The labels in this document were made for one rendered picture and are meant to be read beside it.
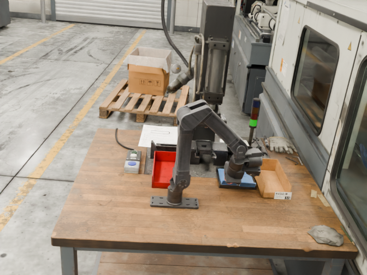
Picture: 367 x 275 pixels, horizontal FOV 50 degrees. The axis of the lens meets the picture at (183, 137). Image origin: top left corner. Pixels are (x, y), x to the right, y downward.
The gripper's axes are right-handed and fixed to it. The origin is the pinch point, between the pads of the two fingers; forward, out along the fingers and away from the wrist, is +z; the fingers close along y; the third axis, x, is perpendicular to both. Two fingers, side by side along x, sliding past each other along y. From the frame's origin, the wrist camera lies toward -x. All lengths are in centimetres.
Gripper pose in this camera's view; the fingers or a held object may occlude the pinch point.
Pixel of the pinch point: (229, 182)
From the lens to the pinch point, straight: 178.5
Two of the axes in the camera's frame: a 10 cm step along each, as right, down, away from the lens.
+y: 0.2, -8.1, 5.8
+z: -0.9, 5.8, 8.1
